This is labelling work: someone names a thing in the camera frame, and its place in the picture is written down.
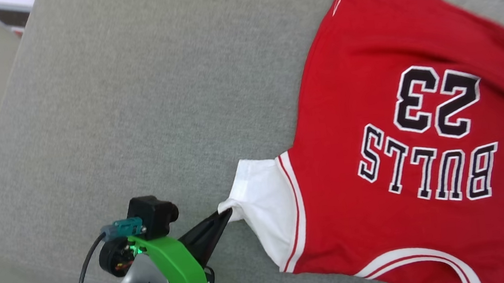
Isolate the thin black camera cable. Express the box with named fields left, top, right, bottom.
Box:
left=70, top=232, right=112, bottom=283

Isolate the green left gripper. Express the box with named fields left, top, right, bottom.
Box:
left=125, top=208, right=240, bottom=283

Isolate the red basketball jersey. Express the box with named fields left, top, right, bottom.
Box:
left=196, top=0, right=504, bottom=283

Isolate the white power supply box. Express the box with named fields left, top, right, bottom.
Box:
left=0, top=0, right=41, bottom=37

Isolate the teal cable connector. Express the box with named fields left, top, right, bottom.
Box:
left=100, top=216, right=145, bottom=242

